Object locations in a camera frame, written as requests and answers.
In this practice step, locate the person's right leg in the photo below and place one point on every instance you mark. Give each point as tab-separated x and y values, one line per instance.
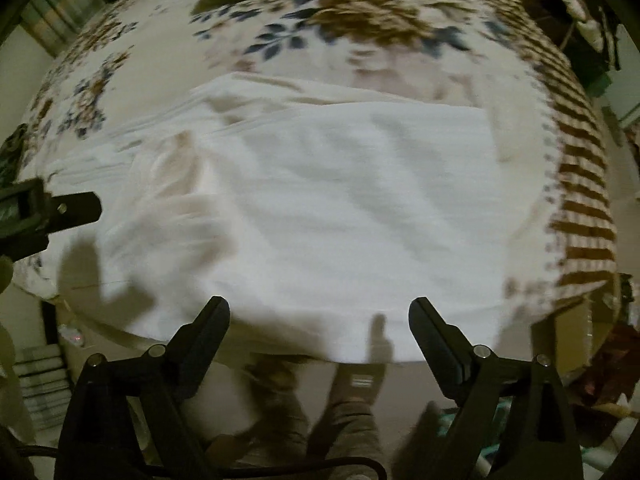
350	412

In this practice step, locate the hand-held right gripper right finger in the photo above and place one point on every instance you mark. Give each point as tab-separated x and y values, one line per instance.
431	327

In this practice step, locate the stack of books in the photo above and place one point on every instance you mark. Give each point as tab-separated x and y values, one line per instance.
42	385

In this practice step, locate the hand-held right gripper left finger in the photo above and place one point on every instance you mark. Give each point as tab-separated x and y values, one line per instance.
209	324

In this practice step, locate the striped curtain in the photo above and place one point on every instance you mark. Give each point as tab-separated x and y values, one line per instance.
52	12

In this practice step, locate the person's legs and feet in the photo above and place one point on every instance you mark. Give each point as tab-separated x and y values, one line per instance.
280	400

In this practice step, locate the white towel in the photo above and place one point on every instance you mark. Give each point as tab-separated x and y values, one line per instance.
320	210

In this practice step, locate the dark red cloth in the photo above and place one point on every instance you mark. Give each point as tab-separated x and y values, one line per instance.
607	365

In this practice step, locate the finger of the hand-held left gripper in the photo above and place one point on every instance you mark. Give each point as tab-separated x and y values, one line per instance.
75	208

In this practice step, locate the floral bed sheet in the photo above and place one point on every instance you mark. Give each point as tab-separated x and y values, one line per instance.
380	35

